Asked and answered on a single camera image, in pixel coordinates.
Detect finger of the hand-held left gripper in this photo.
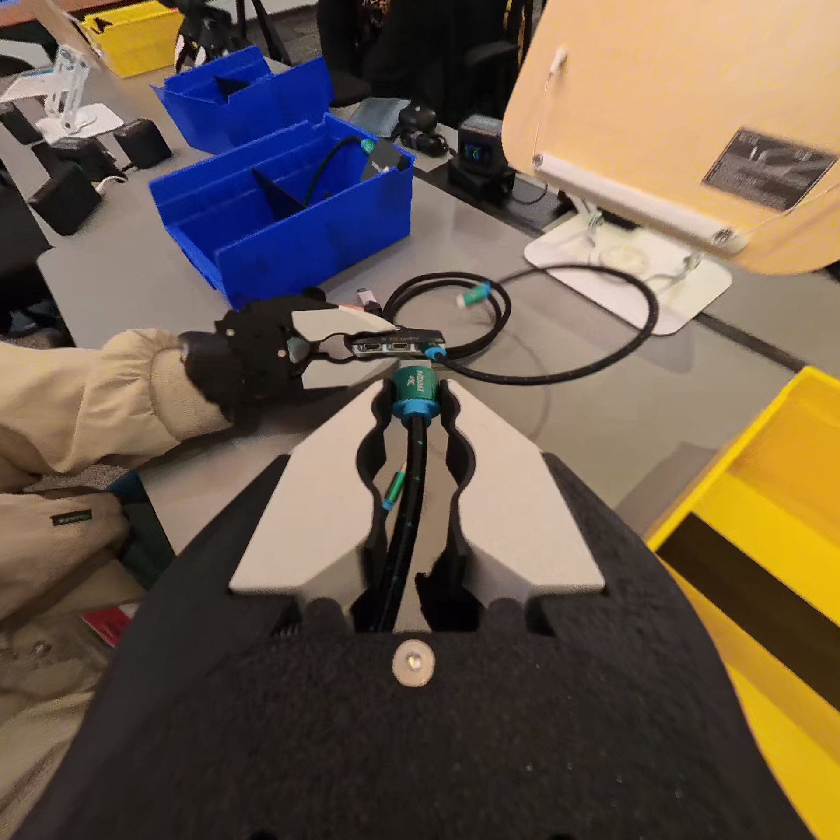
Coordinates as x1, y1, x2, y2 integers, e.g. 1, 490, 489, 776
289, 306, 399, 347
298, 354, 396, 392

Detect black computer mouse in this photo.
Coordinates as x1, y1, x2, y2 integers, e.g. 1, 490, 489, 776
394, 101, 455, 157

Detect clear acrylic stand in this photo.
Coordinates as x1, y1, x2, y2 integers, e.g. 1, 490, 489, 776
36, 42, 126, 142

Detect yellow storage bin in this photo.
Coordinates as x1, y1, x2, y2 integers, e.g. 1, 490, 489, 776
80, 0, 186, 80
645, 366, 840, 840

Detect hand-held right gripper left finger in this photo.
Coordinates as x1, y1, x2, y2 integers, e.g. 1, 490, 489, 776
228, 379, 398, 611

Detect black power adapter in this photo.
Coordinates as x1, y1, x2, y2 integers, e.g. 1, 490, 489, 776
29, 161, 104, 237
49, 134, 129, 185
0, 101, 43, 147
113, 117, 173, 170

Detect person's left forearm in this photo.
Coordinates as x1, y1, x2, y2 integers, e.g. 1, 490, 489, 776
0, 328, 231, 490

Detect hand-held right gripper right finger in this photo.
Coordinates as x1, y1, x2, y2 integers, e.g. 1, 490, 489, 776
438, 379, 607, 610

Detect person's beige jacket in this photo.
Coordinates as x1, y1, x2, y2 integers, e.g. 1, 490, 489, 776
0, 472, 175, 840

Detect grey cloth pouch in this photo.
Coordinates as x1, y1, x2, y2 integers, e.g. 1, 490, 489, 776
348, 97, 411, 139

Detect black bin divider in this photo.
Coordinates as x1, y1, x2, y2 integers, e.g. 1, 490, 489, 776
251, 167, 308, 223
656, 512, 840, 713

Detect black hub adapter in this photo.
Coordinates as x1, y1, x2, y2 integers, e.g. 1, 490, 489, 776
351, 330, 448, 361

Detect blue storage bin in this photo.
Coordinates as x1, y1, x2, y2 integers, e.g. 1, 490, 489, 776
152, 45, 334, 155
150, 113, 416, 309

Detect wooden board white stand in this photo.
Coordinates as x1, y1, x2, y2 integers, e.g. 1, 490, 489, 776
502, 0, 840, 337

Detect black hub lead cable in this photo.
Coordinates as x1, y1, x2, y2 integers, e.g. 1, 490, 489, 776
357, 271, 514, 363

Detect black charger with display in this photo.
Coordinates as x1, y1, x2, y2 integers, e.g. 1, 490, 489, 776
448, 113, 519, 198

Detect black office chair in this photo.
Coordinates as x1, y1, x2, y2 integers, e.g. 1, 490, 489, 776
317, 0, 534, 129

